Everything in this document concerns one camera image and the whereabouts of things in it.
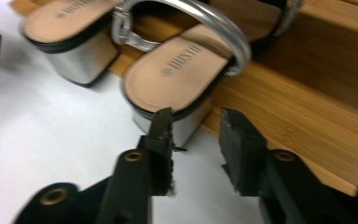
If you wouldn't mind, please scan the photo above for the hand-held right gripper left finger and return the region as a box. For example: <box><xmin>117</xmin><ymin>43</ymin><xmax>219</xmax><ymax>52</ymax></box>
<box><xmin>95</xmin><ymin>106</ymin><xmax>175</xmax><ymax>224</ymax></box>

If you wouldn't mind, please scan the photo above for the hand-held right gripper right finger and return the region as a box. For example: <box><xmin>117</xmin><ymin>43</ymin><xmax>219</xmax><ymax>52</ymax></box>
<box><xmin>218</xmin><ymin>107</ymin><xmax>355</xmax><ymax>224</ymax></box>

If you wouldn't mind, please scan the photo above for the wooden three-tier shoe rack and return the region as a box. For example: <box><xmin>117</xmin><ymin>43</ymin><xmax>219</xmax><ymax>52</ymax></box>
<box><xmin>8</xmin><ymin>0</ymin><xmax>358</xmax><ymax>198</ymax></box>

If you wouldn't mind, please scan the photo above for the silver strap block-heel sandal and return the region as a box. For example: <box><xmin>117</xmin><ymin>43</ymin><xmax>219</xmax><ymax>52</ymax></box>
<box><xmin>18</xmin><ymin>0</ymin><xmax>123</xmax><ymax>89</ymax></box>
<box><xmin>111</xmin><ymin>0</ymin><xmax>306</xmax><ymax>149</ymax></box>

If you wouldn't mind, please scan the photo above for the white foam mat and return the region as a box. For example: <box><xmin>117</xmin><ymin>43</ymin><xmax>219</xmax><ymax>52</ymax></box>
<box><xmin>0</xmin><ymin>0</ymin><xmax>264</xmax><ymax>224</ymax></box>

